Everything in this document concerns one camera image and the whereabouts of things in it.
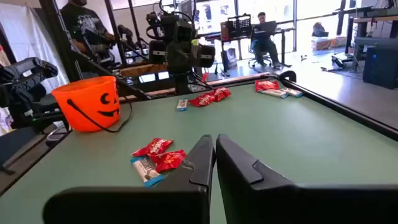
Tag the person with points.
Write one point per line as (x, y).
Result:
(84, 21)
(320, 29)
(264, 43)

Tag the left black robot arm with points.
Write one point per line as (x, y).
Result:
(158, 51)

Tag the green table mat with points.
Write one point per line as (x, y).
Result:
(280, 140)

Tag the black office desk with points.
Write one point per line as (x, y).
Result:
(283, 46)

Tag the black plastic crate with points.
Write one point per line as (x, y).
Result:
(239, 26)

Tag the cardboard box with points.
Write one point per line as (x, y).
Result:
(326, 43)

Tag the black standing desk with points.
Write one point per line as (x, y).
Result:
(373, 14)

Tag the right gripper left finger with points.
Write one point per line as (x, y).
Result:
(186, 202)

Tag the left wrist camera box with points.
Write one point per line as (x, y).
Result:
(183, 31)

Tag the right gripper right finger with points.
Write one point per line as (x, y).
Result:
(264, 202)

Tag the black frame clamp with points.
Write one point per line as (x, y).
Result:
(287, 76)

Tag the white cloth curtain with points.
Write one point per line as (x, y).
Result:
(25, 31)

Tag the white blue chocolate bar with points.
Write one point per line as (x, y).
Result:
(275, 92)
(292, 92)
(182, 104)
(146, 171)

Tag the black computer tower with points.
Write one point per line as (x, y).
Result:
(381, 67)

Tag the red candy pack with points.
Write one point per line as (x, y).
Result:
(152, 146)
(221, 93)
(169, 160)
(202, 100)
(266, 85)

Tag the black bag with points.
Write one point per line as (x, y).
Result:
(230, 59)

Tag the black laptop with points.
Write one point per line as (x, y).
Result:
(265, 27)

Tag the orange pumpkin bucket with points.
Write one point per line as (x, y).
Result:
(87, 102)

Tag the black swivel chair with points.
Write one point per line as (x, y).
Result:
(256, 57)

